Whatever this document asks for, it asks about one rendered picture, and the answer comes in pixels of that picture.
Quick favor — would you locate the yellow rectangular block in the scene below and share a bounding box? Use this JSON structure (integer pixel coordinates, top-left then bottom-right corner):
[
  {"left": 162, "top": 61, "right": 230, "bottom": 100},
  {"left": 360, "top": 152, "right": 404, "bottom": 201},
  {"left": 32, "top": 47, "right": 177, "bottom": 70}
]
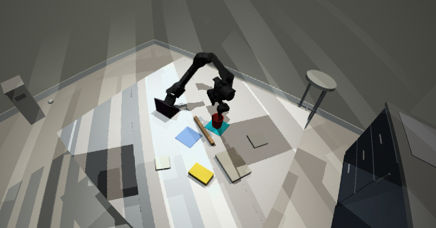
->
[{"left": 188, "top": 162, "right": 214, "bottom": 186}]

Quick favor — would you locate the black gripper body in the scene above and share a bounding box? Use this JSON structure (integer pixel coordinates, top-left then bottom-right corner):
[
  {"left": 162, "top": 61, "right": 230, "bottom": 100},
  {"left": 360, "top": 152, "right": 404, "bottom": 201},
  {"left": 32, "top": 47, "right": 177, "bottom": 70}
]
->
[{"left": 207, "top": 88, "right": 230, "bottom": 113}]

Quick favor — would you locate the tan wooden bar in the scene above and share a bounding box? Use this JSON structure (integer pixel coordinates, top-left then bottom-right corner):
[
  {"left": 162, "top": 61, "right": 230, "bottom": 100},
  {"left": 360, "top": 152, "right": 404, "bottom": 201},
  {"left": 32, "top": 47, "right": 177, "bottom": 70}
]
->
[{"left": 193, "top": 116, "right": 215, "bottom": 146}]

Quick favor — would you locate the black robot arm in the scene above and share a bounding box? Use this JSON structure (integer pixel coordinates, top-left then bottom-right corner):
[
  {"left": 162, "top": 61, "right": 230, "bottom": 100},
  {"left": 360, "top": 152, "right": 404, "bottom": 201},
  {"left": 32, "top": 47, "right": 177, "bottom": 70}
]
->
[{"left": 163, "top": 52, "right": 236, "bottom": 106}]

